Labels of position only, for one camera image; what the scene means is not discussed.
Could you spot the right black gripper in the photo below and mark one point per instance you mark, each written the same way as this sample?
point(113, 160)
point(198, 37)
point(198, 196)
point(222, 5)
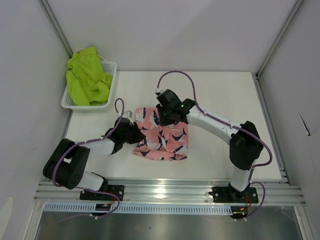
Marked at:
point(164, 122)

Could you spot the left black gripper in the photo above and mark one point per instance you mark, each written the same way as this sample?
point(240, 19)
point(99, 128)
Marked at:
point(138, 136)

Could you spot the pink shark print shorts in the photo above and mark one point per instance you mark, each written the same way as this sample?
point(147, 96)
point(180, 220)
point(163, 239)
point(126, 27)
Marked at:
point(169, 142)

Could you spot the lime green shorts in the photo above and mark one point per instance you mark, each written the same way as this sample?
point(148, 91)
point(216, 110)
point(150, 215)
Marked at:
point(87, 83)

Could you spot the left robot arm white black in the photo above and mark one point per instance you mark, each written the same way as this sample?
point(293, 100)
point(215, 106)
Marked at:
point(66, 166)

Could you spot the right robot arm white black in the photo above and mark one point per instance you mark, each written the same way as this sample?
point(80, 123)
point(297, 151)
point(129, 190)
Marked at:
point(242, 138)

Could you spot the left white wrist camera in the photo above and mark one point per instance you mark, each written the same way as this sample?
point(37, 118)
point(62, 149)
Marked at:
point(128, 115)

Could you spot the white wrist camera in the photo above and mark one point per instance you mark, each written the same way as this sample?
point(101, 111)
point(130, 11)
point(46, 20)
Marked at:
point(128, 115)
point(158, 90)

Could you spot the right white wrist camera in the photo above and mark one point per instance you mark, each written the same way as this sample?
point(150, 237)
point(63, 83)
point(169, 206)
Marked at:
point(158, 90)

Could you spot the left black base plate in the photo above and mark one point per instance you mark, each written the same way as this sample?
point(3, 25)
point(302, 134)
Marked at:
point(117, 190)

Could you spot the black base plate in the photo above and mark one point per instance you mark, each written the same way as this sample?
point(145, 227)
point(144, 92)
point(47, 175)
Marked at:
point(228, 194)
point(117, 190)

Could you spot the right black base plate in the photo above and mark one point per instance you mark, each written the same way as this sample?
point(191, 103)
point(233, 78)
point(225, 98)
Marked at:
point(228, 194)

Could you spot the white slotted cable duct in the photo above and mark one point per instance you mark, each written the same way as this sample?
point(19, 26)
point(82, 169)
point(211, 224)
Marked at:
point(134, 208)

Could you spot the aluminium mounting rail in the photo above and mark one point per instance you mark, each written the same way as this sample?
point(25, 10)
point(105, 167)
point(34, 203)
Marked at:
point(174, 192)

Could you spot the left aluminium frame post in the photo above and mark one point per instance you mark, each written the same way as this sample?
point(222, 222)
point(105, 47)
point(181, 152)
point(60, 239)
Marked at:
point(46, 7)

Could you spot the aluminium frame post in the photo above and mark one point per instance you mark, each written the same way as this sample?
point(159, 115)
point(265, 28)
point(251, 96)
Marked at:
point(46, 7)
point(288, 23)

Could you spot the right aluminium frame post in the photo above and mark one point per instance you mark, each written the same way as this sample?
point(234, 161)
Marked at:
point(288, 23)

